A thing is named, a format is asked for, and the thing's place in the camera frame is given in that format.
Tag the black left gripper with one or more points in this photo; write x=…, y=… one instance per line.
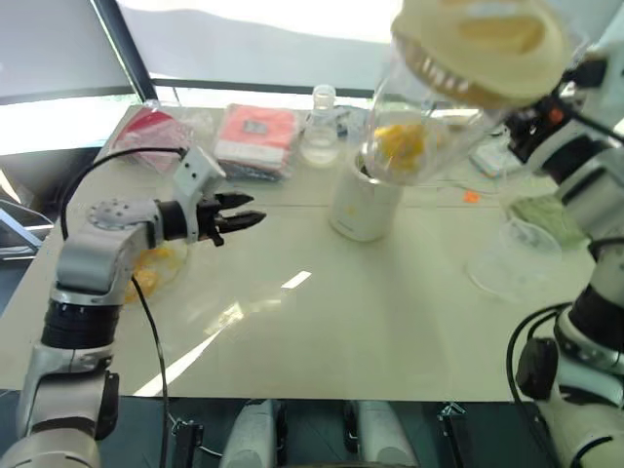
x=209, y=219

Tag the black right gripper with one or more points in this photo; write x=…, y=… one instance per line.
x=536, y=122

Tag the cream blender lid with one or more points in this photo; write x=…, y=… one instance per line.
x=512, y=58

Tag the orange fruit segments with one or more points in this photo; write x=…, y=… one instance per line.
x=401, y=141

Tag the clear blender jar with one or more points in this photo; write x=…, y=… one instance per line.
x=390, y=102

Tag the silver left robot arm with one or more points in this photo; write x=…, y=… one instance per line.
x=88, y=258

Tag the white blender base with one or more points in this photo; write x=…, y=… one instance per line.
x=361, y=209

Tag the dark folded cloth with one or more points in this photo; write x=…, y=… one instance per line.
x=253, y=174

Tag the white box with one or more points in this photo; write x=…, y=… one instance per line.
x=492, y=163

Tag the orange fruit segment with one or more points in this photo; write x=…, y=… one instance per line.
x=163, y=256
x=146, y=282

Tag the green folded cloth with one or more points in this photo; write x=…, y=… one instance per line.
x=551, y=212

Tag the yellow fruit in plastic bag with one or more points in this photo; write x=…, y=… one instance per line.
x=170, y=273

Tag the small orange tag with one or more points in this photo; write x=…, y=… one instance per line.
x=471, y=197

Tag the glass conical flask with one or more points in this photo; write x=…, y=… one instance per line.
x=319, y=146

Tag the red cloth in bag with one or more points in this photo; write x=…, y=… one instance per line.
x=151, y=131

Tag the blue patterned packet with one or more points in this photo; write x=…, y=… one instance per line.
x=351, y=122

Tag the grey metal stand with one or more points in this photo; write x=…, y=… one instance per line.
x=24, y=224

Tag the grey rounded leg cover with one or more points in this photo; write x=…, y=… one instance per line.
x=251, y=436
x=382, y=436

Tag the black clamp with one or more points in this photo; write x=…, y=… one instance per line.
x=451, y=419
x=187, y=435

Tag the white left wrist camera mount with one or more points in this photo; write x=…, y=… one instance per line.
x=195, y=170

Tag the black window frame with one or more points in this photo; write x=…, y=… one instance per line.
x=123, y=44

